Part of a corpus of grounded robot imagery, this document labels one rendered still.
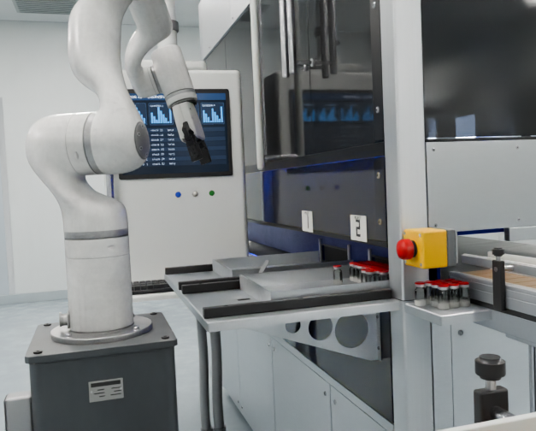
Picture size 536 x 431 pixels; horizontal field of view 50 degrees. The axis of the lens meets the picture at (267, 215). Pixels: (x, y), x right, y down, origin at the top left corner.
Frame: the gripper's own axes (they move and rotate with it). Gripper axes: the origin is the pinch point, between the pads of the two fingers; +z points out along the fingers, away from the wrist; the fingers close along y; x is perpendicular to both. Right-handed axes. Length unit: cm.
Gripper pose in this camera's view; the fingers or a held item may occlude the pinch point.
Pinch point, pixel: (201, 158)
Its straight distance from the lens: 159.4
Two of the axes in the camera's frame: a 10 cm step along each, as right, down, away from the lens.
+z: 3.2, 9.5, -0.5
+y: -1.5, 0.0, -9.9
